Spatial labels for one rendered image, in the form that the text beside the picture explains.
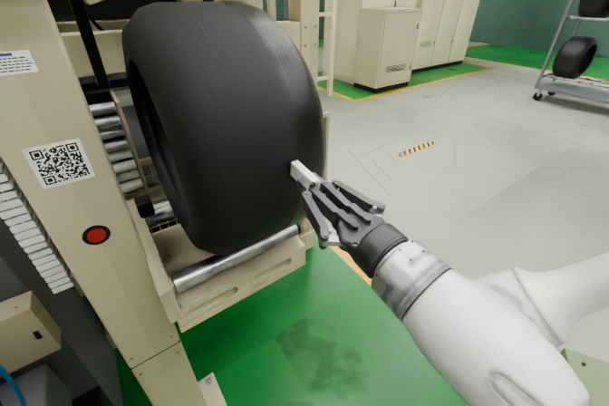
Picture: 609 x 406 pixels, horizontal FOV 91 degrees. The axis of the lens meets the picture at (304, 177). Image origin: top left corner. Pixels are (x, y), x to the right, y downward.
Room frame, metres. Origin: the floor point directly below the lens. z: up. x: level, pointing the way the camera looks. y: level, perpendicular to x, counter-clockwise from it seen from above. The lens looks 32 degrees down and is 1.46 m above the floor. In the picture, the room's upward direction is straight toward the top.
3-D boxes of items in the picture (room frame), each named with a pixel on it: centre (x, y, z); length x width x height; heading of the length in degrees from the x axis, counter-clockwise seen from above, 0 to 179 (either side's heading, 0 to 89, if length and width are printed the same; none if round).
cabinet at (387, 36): (5.53, -1.41, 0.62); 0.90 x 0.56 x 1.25; 125
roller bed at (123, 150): (0.83, 0.65, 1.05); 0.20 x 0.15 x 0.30; 126
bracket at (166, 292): (0.55, 0.39, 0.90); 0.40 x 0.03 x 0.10; 36
